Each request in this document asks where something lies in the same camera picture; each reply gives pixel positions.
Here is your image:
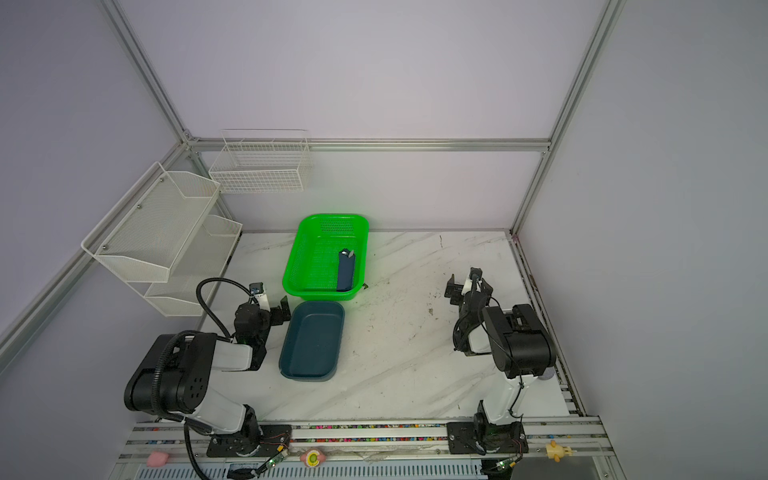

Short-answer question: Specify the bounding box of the yellow duck toy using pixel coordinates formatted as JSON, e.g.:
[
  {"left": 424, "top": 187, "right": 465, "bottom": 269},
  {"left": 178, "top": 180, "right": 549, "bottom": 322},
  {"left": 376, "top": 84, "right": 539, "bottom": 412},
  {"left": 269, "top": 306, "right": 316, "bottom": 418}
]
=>
[{"left": 546, "top": 440, "right": 574, "bottom": 462}]

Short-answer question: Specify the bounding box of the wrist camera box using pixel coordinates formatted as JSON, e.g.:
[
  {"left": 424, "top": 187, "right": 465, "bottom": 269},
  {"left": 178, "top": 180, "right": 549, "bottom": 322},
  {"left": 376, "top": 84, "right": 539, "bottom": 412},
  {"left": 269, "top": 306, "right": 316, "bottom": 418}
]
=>
[
  {"left": 248, "top": 282, "right": 269, "bottom": 310},
  {"left": 468, "top": 267, "right": 483, "bottom": 291}
]

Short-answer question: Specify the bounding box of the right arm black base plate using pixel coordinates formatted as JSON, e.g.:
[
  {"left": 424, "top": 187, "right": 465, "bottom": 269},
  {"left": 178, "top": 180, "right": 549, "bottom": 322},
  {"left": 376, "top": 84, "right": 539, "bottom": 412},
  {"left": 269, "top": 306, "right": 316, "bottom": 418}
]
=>
[{"left": 446, "top": 422, "right": 529, "bottom": 455}]

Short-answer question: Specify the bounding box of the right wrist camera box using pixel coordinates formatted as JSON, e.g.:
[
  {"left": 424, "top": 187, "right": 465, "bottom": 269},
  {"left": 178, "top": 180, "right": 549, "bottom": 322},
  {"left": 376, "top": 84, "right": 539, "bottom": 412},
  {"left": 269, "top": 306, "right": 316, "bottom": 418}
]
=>
[{"left": 468, "top": 267, "right": 483, "bottom": 291}]

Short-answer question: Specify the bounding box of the pink toy on rail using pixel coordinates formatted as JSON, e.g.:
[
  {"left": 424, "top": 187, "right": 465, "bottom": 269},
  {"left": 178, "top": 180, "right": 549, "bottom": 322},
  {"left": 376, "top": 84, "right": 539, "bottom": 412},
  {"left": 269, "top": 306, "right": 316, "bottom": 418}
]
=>
[{"left": 146, "top": 451, "right": 170, "bottom": 468}]

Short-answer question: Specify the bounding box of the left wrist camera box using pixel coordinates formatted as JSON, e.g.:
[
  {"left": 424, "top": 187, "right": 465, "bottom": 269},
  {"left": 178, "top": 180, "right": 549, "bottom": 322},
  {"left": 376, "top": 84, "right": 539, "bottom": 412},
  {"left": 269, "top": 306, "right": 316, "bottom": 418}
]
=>
[{"left": 248, "top": 282, "right": 269, "bottom": 310}]

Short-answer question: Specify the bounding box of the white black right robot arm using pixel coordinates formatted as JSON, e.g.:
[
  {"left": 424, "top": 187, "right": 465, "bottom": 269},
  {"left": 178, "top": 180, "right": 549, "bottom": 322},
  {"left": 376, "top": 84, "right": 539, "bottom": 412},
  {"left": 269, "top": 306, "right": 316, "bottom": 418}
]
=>
[{"left": 444, "top": 268, "right": 557, "bottom": 455}]

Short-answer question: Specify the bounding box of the white wire wall basket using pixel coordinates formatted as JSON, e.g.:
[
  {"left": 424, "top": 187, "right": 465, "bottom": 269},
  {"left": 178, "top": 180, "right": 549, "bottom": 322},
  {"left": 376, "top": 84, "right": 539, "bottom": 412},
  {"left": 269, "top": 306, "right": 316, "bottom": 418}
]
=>
[{"left": 209, "top": 129, "right": 313, "bottom": 194}]

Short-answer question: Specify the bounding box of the dark blue paper napkin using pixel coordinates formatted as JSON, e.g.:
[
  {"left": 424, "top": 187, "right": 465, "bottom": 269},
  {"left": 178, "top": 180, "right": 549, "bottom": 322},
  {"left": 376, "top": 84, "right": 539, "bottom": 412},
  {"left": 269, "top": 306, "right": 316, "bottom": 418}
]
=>
[{"left": 336, "top": 249, "right": 356, "bottom": 292}]

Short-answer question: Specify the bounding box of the green plastic perforated basket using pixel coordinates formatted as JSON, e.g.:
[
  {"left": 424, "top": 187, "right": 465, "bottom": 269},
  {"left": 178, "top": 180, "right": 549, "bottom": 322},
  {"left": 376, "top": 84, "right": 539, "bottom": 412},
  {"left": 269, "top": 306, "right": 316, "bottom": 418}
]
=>
[{"left": 282, "top": 213, "right": 370, "bottom": 302}]

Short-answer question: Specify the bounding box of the yellow pink round toy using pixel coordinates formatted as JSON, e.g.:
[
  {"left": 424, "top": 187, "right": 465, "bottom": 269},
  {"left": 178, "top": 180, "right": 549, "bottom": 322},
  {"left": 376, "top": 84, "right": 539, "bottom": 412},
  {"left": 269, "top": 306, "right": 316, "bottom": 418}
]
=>
[{"left": 300, "top": 449, "right": 326, "bottom": 468}]

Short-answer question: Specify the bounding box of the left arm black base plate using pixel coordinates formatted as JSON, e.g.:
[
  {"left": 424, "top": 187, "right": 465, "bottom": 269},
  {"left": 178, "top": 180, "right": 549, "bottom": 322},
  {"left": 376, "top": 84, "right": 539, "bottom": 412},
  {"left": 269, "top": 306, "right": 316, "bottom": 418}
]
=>
[{"left": 206, "top": 424, "right": 292, "bottom": 458}]

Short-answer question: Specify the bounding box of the aluminium front rail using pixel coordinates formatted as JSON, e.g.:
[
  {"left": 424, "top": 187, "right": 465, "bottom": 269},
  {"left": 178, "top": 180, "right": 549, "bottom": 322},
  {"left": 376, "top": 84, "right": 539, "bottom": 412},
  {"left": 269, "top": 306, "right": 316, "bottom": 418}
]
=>
[{"left": 109, "top": 417, "right": 627, "bottom": 479}]

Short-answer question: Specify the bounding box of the white mesh wall shelf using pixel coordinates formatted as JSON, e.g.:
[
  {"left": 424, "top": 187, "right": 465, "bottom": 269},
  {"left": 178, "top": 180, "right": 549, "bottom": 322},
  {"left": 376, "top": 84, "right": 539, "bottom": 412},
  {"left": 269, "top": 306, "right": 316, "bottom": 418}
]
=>
[{"left": 81, "top": 163, "right": 242, "bottom": 317}]

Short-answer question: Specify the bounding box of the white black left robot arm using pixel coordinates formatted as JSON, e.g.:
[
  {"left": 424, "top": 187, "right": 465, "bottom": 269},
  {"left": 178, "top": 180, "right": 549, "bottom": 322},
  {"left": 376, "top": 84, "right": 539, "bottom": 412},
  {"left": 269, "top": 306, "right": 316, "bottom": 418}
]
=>
[{"left": 123, "top": 294, "right": 291, "bottom": 442}]

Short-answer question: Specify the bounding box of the aluminium frame post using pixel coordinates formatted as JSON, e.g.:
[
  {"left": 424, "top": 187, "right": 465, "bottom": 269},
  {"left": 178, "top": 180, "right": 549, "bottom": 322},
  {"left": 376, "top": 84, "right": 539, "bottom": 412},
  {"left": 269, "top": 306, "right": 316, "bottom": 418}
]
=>
[{"left": 96, "top": 0, "right": 191, "bottom": 151}]

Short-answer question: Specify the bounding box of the dark teal plastic tray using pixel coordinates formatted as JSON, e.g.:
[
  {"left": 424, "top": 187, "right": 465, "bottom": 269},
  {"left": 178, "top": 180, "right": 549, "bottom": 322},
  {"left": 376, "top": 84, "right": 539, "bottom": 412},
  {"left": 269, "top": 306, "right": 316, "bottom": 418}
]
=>
[{"left": 278, "top": 301, "right": 345, "bottom": 382}]

